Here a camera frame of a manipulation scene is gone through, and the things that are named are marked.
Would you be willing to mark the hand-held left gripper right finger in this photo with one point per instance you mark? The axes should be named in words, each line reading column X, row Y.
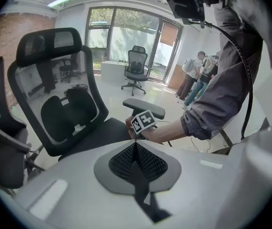
column 197, row 187

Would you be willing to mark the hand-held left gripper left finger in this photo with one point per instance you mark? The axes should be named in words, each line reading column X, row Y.
column 78, row 187

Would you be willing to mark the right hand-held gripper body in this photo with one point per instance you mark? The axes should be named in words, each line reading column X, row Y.
column 143, row 121

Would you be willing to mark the black chair armrest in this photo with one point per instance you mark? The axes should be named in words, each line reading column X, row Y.
column 145, row 106

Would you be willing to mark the person's right forearm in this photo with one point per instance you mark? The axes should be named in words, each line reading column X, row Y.
column 164, row 132

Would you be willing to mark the person's right hand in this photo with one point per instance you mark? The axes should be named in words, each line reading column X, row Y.
column 128, row 125

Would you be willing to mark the white cabinet by window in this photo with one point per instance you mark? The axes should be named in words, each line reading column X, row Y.
column 112, row 70

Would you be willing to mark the white backpack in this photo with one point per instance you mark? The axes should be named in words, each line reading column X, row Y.
column 188, row 64

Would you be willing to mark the black mesh office chair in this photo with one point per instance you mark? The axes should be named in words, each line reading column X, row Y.
column 59, row 113

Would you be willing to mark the large glass window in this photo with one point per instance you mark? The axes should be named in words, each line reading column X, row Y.
column 126, row 39

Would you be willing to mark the person's grey jacket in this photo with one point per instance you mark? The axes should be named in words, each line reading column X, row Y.
column 221, row 92

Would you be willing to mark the white small cabinet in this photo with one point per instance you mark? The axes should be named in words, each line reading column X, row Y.
column 31, row 80

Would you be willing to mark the black head-worn rig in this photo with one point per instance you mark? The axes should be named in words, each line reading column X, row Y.
column 183, row 1

